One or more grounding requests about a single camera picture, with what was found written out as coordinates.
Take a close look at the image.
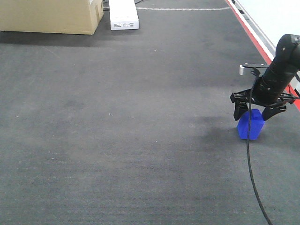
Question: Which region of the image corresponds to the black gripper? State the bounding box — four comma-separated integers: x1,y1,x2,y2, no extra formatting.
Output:
230,78,296,121

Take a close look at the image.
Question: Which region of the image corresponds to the blue plastic block part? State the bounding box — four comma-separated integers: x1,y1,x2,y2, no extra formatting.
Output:
237,109,265,140

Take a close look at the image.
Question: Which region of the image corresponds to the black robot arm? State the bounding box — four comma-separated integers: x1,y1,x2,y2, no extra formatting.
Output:
230,34,300,121

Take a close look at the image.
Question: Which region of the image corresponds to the white machine housing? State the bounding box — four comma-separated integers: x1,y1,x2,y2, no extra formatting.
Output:
231,0,300,94

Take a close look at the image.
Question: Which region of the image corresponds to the white long cardboard box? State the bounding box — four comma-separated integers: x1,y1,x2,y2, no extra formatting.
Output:
109,0,139,30

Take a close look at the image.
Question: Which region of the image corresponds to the brown cardboard box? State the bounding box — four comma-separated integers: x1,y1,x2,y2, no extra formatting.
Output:
0,0,104,35

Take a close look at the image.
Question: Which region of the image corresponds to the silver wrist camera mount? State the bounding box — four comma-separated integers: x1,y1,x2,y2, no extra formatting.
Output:
239,63,268,76

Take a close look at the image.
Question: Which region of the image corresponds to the red conveyor side rail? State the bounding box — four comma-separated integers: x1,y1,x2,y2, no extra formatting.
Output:
227,0,300,120

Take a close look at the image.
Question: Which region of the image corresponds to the black cable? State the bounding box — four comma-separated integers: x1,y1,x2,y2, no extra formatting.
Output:
246,67,274,225

